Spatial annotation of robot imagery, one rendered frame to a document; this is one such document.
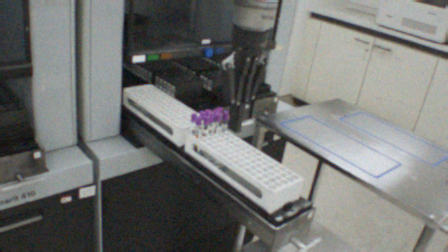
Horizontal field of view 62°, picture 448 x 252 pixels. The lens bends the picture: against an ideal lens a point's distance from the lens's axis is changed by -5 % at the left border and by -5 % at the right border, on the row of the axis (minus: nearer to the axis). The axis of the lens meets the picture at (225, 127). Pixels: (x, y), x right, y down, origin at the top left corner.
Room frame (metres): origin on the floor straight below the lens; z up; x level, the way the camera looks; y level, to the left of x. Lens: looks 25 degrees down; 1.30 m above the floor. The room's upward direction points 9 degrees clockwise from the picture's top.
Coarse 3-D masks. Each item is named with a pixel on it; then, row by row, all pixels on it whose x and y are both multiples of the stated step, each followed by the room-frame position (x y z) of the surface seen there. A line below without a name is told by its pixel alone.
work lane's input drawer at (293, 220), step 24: (144, 144) 0.95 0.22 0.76; (168, 144) 0.89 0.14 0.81; (192, 168) 0.80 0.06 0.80; (216, 192) 0.74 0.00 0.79; (240, 216) 0.68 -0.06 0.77; (264, 216) 0.65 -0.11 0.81; (288, 216) 0.65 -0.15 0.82; (312, 216) 0.70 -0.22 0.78; (264, 240) 0.63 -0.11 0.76; (288, 240) 0.65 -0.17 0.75; (312, 240) 0.66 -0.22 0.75
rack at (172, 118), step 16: (128, 96) 1.05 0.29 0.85; (144, 96) 1.06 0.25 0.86; (160, 96) 1.07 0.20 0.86; (144, 112) 1.02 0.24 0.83; (160, 112) 0.96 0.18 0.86; (176, 112) 0.98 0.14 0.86; (192, 112) 0.99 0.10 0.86; (160, 128) 0.93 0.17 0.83; (176, 128) 0.88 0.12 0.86; (176, 144) 0.88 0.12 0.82
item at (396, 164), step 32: (256, 128) 1.12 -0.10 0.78; (288, 128) 1.07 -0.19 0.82; (320, 128) 1.11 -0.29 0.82; (352, 128) 1.15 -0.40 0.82; (384, 128) 1.19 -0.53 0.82; (320, 160) 0.93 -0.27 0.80; (352, 160) 0.93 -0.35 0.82; (384, 160) 0.96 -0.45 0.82; (416, 160) 0.99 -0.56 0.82; (384, 192) 0.79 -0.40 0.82; (416, 192) 0.81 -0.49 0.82; (320, 224) 1.34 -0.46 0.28
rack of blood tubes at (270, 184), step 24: (192, 144) 0.84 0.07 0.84; (216, 144) 0.82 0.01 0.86; (240, 144) 0.85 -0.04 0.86; (216, 168) 0.77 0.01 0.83; (240, 168) 0.73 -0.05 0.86; (264, 168) 0.75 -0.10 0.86; (288, 168) 0.76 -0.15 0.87; (240, 192) 0.71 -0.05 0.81; (264, 192) 0.67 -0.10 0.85; (288, 192) 0.68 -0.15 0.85
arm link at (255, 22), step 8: (240, 0) 0.78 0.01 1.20; (248, 0) 0.77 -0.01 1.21; (232, 8) 0.80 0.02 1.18; (240, 8) 0.78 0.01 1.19; (248, 8) 0.77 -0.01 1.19; (256, 8) 0.77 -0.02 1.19; (264, 8) 0.77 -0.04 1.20; (272, 8) 0.79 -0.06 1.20; (232, 16) 0.79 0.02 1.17; (240, 16) 0.78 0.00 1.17; (248, 16) 0.77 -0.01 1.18; (256, 16) 0.77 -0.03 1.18; (264, 16) 0.77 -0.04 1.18; (272, 16) 0.79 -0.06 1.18; (240, 24) 0.78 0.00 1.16; (248, 24) 0.77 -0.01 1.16; (256, 24) 0.77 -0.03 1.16; (264, 24) 0.78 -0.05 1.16; (272, 24) 0.80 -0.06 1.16
